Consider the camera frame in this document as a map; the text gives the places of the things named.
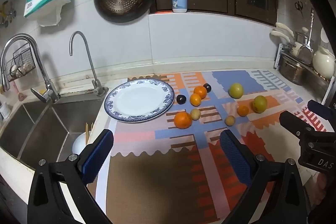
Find large chrome faucet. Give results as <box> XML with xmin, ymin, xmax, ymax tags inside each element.
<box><xmin>0</xmin><ymin>33</ymin><xmax>60</xmax><ymax>103</ymax></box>

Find stainless steel pot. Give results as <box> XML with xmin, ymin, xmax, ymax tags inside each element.
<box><xmin>278</xmin><ymin>55</ymin><xmax>310</xmax><ymax>86</ymax></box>

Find bicycle-shaped wall hook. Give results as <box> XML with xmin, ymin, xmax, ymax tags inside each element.
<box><xmin>0</xmin><ymin>0</ymin><xmax>17</xmax><ymax>28</ymax></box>

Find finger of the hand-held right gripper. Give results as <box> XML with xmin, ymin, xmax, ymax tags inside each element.
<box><xmin>280</xmin><ymin>111</ymin><xmax>315</xmax><ymax>138</ymax></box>
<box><xmin>308</xmin><ymin>99</ymin><xmax>336</xmax><ymax>122</ymax></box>

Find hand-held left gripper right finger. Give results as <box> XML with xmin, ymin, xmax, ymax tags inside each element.
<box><xmin>219</xmin><ymin>129</ymin><xmax>311</xmax><ymax>224</ymax></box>

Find yellow-green citrus fruit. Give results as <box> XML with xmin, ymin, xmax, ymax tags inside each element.
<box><xmin>252</xmin><ymin>95</ymin><xmax>268</xmax><ymax>114</ymax></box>

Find large orange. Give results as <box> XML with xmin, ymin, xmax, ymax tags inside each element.
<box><xmin>174</xmin><ymin>112</ymin><xmax>193</xmax><ymax>130</ymax></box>

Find white plastic bag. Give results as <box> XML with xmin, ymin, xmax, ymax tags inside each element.
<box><xmin>37</xmin><ymin>0</ymin><xmax>72</xmax><ymax>28</ymax></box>

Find blue patterned white plate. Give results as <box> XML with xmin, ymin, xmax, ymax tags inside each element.
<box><xmin>104</xmin><ymin>78</ymin><xmax>175</xmax><ymax>123</ymax></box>

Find metal dish rack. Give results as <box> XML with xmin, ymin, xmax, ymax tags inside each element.
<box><xmin>274</xmin><ymin>43</ymin><xmax>336</xmax><ymax>106</ymax></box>

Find black wire basket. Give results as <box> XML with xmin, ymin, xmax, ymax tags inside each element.
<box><xmin>5</xmin><ymin>43</ymin><xmax>36</xmax><ymax>82</ymax></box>

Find metal ladle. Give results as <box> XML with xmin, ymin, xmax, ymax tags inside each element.
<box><xmin>298</xmin><ymin>9</ymin><xmax>315</xmax><ymax>64</ymax></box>

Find white teapot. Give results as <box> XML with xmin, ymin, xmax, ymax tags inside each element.
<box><xmin>312</xmin><ymin>46</ymin><xmax>336</xmax><ymax>77</ymax></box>

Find green citrus fruit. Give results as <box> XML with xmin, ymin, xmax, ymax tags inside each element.
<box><xmin>228</xmin><ymin>83</ymin><xmax>244</xmax><ymax>99</ymax></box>

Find slim gooseneck faucet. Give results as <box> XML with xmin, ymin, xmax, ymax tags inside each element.
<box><xmin>69</xmin><ymin>31</ymin><xmax>109</xmax><ymax>97</ymax></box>

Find person's right hand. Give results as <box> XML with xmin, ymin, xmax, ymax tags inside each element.
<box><xmin>314</xmin><ymin>173</ymin><xmax>332</xmax><ymax>203</ymax></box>

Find garlic bulbs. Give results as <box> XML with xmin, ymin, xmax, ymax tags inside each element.
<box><xmin>10</xmin><ymin>63</ymin><xmax>32</xmax><ymax>77</ymax></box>

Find stainless steel sink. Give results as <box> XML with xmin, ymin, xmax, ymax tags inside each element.
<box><xmin>0</xmin><ymin>98</ymin><xmax>107</xmax><ymax>169</ymax></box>

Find white bowl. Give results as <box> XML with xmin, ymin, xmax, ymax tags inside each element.
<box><xmin>72</xmin><ymin>132</ymin><xmax>91</xmax><ymax>155</ymax></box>

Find colourful patterned mat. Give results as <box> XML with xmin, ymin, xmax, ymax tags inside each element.
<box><xmin>95</xmin><ymin>70</ymin><xmax>328</xmax><ymax>224</ymax></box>

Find wooden chopsticks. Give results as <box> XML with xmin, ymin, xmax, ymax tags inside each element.
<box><xmin>84</xmin><ymin>122</ymin><xmax>94</xmax><ymax>147</ymax></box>

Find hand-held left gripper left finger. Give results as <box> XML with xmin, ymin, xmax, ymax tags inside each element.
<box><xmin>28</xmin><ymin>129</ymin><xmax>114</xmax><ymax>224</ymax></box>

